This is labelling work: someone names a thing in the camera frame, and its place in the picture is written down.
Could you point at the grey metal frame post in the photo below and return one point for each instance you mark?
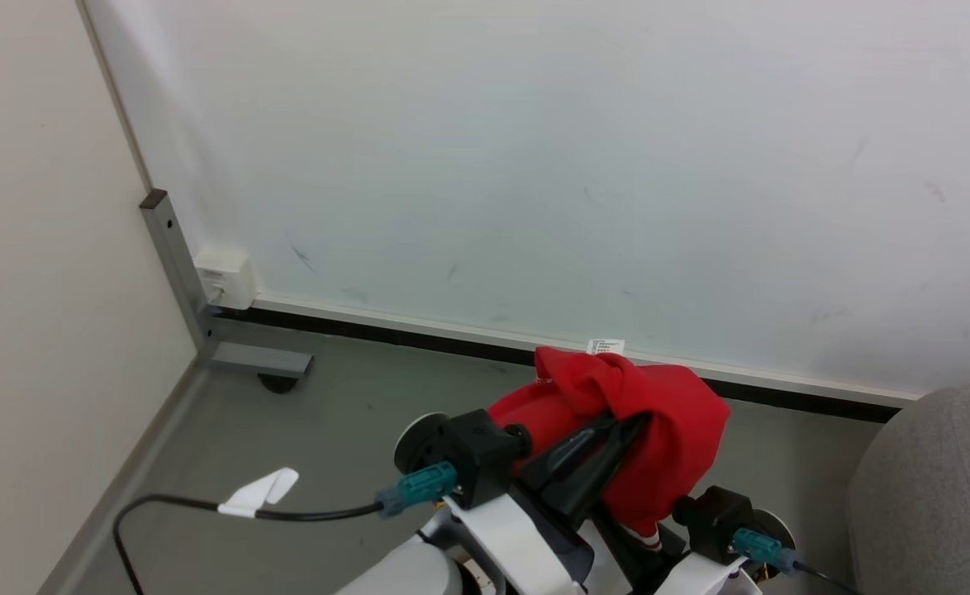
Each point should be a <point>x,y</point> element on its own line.
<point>175,264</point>

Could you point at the grey fabric sofa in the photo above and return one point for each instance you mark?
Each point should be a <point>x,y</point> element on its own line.
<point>931,496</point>

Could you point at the red garment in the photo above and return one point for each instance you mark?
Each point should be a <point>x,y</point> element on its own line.
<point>667,413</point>

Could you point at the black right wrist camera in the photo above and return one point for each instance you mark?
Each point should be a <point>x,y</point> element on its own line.
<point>716,512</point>

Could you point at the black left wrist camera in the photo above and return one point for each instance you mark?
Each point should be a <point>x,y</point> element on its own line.
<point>477,450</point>

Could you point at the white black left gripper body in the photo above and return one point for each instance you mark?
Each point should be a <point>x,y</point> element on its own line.
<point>526,545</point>

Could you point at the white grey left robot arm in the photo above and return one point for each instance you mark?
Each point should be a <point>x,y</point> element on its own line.
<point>406,574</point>

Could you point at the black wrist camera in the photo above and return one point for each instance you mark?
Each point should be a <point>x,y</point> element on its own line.
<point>477,450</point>
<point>716,512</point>

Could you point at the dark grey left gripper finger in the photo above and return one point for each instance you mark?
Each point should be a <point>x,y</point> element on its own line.
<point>596,479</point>
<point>572,453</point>

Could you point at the white wall socket box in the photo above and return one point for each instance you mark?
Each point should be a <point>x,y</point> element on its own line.
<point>227,279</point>

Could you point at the black caster wheel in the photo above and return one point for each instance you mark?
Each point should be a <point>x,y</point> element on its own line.
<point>278,383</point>

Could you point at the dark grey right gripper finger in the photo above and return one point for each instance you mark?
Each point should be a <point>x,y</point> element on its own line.
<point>638,566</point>

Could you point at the white black wall baseboard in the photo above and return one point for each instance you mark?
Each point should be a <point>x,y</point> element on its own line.
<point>452,335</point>

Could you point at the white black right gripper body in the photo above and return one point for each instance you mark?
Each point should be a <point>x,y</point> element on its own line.
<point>708,578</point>

